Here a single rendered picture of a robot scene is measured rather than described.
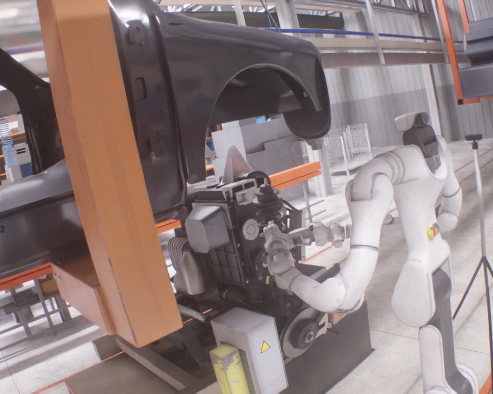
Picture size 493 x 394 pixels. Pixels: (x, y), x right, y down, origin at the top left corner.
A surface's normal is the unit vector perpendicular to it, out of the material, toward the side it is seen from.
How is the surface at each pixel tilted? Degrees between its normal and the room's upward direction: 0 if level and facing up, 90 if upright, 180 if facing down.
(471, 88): 90
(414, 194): 107
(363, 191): 74
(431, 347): 90
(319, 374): 90
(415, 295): 91
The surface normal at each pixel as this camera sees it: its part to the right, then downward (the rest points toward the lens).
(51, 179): 0.42, -0.21
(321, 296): -0.93, -0.15
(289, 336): 0.65, 0.24
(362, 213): -0.66, -0.14
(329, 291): -0.80, -0.27
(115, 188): 0.62, 0.01
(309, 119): -0.76, 0.27
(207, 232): 0.31, 0.11
